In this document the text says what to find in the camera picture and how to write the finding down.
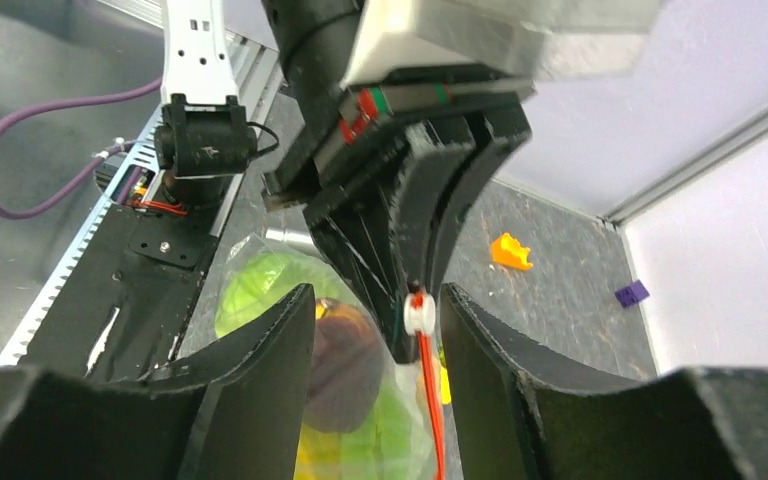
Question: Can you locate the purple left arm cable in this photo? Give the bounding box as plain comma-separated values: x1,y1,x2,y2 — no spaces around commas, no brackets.
0,76,163,221

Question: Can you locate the purple toy cube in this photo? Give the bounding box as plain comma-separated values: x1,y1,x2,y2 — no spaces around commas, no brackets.
614,280,650,308

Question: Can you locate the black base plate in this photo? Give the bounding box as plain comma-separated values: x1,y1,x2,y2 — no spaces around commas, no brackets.
18,206,219,382

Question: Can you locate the clear zip top bag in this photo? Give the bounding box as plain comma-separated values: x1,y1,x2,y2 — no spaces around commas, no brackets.
209,234,441,479

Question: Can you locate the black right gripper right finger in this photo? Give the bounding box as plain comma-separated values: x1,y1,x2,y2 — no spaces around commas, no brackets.
439,283,768,479

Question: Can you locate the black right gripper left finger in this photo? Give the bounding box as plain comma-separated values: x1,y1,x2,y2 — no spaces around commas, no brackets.
0,284,315,479

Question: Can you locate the silver metal cylinder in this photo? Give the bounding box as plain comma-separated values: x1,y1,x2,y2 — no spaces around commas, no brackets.
263,227,316,251

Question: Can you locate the purple fake sweet potato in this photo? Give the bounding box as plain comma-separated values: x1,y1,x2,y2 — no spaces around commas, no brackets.
303,297,385,434

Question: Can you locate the orange toy block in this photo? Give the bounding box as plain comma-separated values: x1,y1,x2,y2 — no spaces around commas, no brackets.
490,232,533,271

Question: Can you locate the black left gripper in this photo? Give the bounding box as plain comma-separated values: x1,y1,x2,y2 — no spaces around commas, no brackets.
263,1,533,363

